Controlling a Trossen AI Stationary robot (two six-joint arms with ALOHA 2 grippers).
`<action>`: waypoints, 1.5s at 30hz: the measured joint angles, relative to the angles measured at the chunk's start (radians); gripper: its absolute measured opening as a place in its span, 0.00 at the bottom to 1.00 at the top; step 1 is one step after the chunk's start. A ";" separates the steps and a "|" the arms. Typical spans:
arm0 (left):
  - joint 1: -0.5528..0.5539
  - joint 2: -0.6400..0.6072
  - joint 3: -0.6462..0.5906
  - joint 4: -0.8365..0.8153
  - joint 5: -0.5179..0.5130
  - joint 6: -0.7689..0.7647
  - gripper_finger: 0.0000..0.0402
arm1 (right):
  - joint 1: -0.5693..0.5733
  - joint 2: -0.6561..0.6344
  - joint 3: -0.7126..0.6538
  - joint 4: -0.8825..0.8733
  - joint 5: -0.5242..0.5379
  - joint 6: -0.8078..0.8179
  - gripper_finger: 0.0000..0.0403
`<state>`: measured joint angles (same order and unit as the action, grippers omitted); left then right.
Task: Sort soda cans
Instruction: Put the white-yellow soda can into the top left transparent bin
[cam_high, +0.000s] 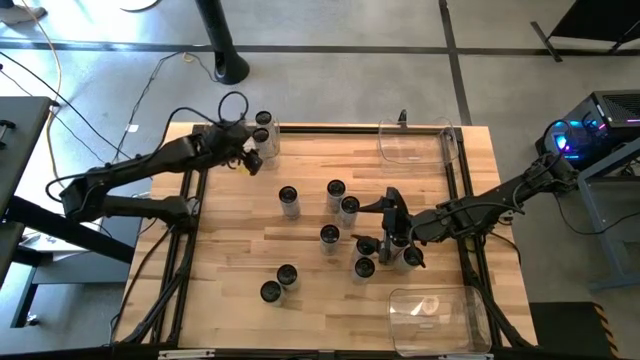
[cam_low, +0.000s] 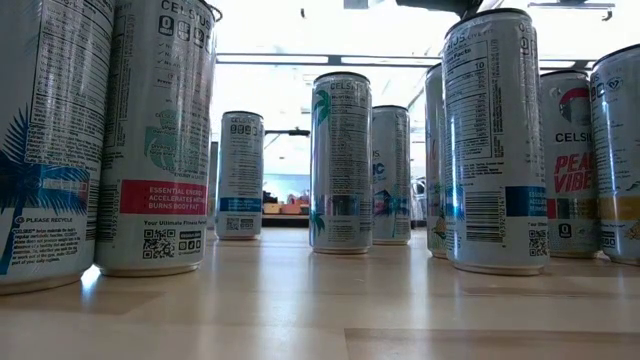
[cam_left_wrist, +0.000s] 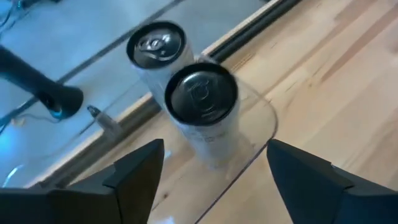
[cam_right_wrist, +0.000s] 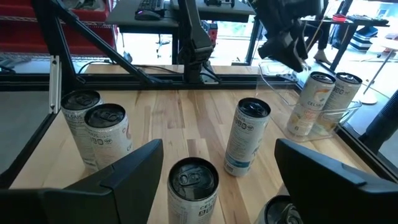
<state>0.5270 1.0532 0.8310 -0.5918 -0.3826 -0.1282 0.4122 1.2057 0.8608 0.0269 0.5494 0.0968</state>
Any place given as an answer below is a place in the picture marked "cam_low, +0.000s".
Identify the low shelf with orange boxes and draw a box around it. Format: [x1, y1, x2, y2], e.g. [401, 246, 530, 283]
[261, 188, 312, 229]

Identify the black horizontal rod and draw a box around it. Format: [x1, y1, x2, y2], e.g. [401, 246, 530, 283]
[263, 128, 312, 150]

